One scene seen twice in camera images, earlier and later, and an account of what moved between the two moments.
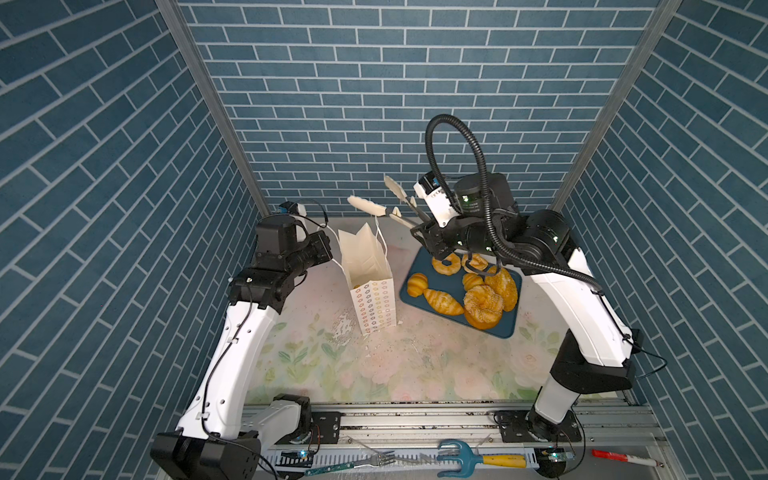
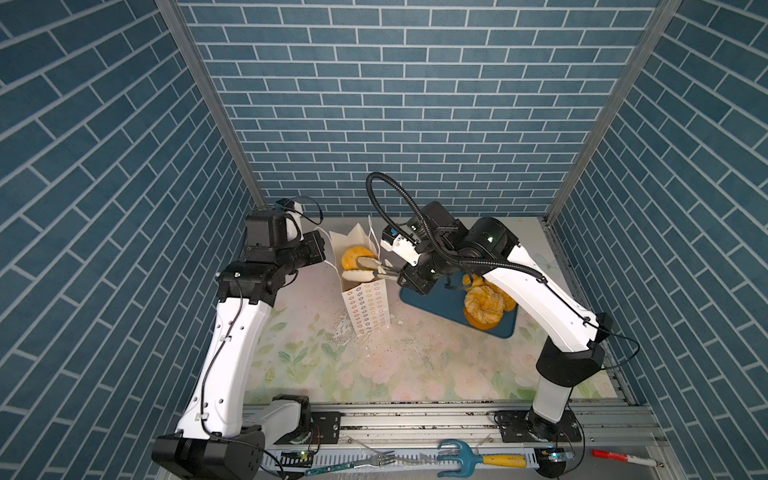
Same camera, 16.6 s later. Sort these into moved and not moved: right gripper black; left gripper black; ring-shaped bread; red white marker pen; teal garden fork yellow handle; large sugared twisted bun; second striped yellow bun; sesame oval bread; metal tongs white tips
Moved: right gripper black; metal tongs white tips; ring-shaped bread
Not moved: second striped yellow bun; large sugared twisted bun; sesame oval bread; red white marker pen; left gripper black; teal garden fork yellow handle
